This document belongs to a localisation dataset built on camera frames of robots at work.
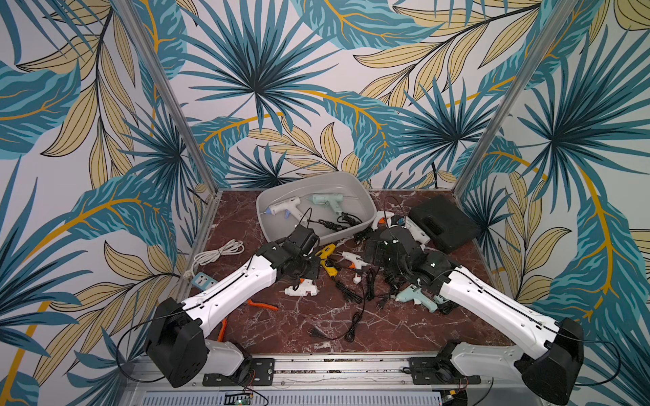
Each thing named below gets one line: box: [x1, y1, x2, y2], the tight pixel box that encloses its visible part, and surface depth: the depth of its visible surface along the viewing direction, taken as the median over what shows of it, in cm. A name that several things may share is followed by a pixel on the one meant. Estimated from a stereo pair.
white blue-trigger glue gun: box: [264, 196, 307, 223], surface depth 112 cm
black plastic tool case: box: [407, 194, 483, 253], surface depth 105 cm
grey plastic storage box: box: [256, 171, 378, 244], surface depth 112 cm
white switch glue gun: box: [284, 279, 320, 297], surface depth 78 cm
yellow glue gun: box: [314, 243, 339, 278], surface depth 99 cm
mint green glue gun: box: [306, 193, 344, 216], surface depth 113 cm
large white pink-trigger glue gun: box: [404, 215, 431, 245], surface depth 104 cm
